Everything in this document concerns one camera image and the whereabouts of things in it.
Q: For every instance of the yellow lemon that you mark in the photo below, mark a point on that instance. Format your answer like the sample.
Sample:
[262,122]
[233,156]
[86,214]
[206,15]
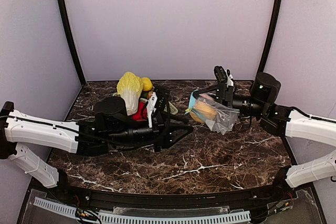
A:
[147,84]

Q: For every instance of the yellow napa cabbage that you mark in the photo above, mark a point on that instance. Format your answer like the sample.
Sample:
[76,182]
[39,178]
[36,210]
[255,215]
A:
[129,88]

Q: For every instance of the red bell pepper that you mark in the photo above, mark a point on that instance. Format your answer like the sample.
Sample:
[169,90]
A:
[141,114]

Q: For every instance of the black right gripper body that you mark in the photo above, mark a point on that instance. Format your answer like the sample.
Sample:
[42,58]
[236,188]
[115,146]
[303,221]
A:
[227,96]

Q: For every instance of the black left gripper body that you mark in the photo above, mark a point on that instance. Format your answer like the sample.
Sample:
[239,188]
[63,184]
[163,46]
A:
[159,131]

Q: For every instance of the brown potato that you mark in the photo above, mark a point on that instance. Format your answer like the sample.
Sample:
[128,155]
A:
[149,94]

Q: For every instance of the black frame post left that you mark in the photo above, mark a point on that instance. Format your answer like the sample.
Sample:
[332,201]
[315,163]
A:
[71,42]

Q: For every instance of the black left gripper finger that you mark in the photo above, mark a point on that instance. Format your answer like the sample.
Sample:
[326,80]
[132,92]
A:
[177,121]
[178,132]

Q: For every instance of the orange pink peach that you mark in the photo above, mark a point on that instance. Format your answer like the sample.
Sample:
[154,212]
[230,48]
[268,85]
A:
[201,112]

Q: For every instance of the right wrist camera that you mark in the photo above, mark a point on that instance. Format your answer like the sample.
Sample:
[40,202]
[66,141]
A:
[223,76]

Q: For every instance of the black frame post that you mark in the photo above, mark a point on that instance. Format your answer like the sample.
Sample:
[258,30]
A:
[270,35]
[71,42]

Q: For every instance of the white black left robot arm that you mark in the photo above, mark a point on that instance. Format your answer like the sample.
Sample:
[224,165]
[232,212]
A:
[111,127]

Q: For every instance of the pale green plastic basket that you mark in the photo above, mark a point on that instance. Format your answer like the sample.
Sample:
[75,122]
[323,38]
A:
[143,99]

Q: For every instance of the black front rail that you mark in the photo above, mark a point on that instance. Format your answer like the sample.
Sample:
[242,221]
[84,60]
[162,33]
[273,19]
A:
[247,198]

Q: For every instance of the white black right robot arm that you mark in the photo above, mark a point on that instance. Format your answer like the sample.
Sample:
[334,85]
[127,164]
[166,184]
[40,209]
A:
[281,121]

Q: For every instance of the black frame post right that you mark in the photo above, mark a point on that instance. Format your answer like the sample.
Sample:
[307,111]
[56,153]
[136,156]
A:
[270,35]

